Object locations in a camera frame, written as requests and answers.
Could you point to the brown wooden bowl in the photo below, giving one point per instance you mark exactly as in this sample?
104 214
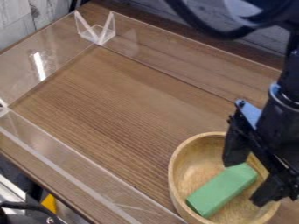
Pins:
196 163

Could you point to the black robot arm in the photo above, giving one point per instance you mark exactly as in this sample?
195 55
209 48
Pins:
262 13

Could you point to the clear acrylic corner bracket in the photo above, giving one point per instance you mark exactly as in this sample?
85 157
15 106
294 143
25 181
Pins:
97 34

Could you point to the yellow object under table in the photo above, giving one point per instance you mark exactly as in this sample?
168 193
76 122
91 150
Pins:
49 203

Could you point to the green rectangular block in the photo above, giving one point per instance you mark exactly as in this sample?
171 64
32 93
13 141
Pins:
227 185

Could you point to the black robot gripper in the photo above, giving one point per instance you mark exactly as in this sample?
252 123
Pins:
266 132

